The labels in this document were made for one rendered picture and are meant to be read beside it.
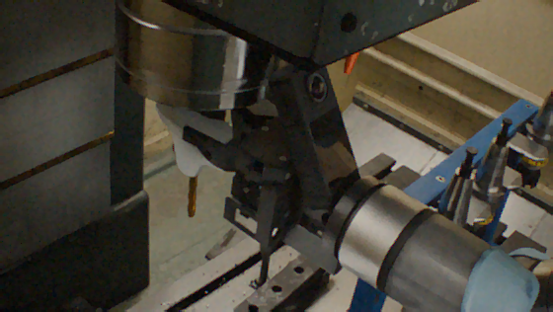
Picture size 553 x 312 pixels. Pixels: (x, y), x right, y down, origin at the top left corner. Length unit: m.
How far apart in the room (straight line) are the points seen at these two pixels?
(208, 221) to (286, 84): 1.32
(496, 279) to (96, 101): 0.82
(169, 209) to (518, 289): 1.44
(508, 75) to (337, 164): 1.08
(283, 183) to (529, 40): 1.07
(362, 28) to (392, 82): 1.39
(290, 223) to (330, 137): 0.09
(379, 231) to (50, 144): 0.73
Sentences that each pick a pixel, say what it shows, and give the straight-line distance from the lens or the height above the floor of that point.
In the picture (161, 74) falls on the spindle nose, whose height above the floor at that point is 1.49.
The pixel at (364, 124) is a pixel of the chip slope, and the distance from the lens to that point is 1.82.
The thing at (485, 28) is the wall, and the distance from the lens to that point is 1.61.
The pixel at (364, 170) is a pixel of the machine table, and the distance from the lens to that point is 1.54.
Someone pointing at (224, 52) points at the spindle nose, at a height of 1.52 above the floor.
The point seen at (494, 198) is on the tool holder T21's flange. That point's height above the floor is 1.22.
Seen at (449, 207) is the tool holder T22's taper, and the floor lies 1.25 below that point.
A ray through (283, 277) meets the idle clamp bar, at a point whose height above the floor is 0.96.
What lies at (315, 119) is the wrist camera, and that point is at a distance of 0.55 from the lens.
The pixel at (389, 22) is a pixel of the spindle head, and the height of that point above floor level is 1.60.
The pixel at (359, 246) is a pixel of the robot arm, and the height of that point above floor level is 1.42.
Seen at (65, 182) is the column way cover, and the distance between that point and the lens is 1.24.
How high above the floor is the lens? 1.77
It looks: 34 degrees down
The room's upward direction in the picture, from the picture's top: 8 degrees clockwise
